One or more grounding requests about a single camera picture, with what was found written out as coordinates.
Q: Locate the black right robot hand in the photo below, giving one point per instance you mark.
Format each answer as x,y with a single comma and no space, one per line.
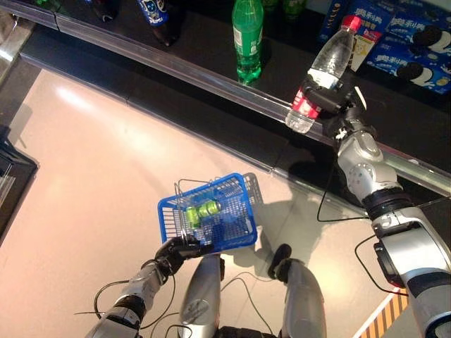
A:
334,102

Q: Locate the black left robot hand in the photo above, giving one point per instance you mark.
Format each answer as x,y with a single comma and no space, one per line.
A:
179,251

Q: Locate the clear water bottle red label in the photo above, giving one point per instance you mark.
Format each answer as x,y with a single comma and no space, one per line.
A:
334,53

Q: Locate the blue plastic shopping basket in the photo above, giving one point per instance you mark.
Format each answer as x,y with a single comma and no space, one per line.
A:
232,229

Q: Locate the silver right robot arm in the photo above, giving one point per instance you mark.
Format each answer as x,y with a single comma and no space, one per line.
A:
363,176

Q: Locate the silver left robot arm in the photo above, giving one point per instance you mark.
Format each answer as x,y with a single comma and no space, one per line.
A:
137,285

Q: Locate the silver left robot leg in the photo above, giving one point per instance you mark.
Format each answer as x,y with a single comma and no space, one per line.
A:
201,299

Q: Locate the silver robot leg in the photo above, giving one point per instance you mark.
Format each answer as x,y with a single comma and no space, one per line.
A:
201,299
303,299

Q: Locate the small white red snack box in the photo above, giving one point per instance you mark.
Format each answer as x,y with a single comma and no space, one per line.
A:
366,49

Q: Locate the slim dark blue box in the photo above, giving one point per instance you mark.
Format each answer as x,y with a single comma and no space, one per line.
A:
333,21

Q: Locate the dark robot waist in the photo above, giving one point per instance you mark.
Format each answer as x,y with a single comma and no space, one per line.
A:
246,333

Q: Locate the green Sprite bottle yellow cap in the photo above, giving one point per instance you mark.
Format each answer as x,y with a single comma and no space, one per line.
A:
246,38

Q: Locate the silver right robot leg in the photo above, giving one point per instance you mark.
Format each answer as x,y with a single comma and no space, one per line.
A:
303,299

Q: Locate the dark metal shelf board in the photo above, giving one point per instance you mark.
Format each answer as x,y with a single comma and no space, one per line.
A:
197,38

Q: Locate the dark low display platform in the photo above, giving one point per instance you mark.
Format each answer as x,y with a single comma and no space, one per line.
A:
14,176

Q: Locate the yellow black hazard tape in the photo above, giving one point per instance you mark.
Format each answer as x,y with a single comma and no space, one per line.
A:
384,317

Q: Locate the clear plastic price rail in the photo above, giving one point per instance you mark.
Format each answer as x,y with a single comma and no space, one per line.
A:
176,70

